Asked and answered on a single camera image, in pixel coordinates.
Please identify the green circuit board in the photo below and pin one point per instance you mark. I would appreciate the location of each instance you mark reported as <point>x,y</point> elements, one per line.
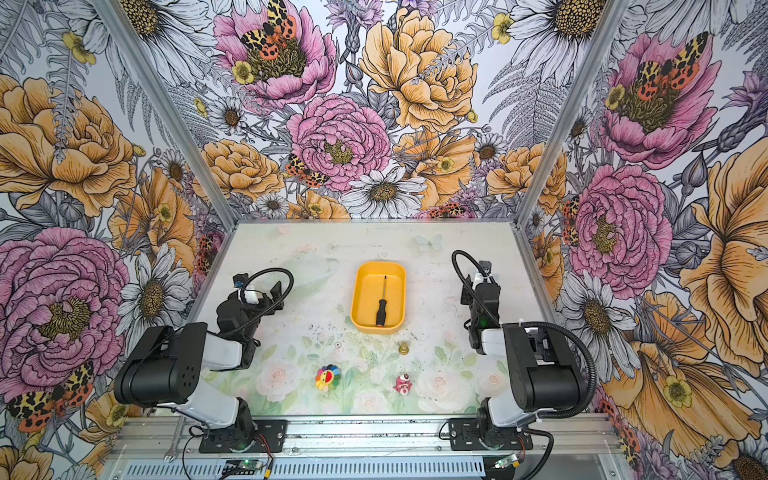
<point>509,461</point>
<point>245,467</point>

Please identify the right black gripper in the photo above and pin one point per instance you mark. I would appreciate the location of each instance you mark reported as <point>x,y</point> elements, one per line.
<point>465,295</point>

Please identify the silver wrench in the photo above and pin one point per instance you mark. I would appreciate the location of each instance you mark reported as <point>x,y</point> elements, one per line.
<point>171,454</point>

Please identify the aluminium front rail frame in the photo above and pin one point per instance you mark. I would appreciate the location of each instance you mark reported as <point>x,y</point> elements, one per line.
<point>368,436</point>

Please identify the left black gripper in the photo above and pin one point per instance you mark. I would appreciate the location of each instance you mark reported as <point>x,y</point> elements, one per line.
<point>276,291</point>

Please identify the yellow plastic bin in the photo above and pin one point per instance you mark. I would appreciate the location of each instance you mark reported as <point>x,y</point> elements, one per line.
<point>367,292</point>

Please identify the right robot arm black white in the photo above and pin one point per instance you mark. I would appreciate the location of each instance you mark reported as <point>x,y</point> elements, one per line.
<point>552,374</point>

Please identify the black orange handle screwdriver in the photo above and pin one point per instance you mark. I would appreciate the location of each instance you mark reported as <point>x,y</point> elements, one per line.
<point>380,319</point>

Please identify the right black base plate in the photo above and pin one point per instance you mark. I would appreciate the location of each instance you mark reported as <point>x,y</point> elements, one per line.
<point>465,434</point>

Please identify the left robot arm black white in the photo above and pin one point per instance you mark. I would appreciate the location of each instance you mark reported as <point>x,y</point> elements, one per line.
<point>165,368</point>

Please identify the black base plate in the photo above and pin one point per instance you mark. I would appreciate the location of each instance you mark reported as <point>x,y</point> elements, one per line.
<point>465,434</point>
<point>264,436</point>

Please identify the right green circuit board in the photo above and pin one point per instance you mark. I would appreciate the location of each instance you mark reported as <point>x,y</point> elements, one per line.
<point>509,461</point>

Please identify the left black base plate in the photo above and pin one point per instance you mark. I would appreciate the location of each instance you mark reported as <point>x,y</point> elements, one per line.
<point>264,436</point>

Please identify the rainbow flower toy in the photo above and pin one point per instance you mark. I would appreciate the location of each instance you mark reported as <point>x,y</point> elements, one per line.
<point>327,378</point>

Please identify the left green circuit board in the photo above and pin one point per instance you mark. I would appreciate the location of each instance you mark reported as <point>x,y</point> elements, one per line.
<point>245,467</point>

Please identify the pink strawberry bear toy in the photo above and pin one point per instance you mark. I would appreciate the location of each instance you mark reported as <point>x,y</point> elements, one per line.
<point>403,384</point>

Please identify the white slotted cable duct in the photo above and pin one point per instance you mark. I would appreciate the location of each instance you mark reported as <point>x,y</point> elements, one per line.
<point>317,468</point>

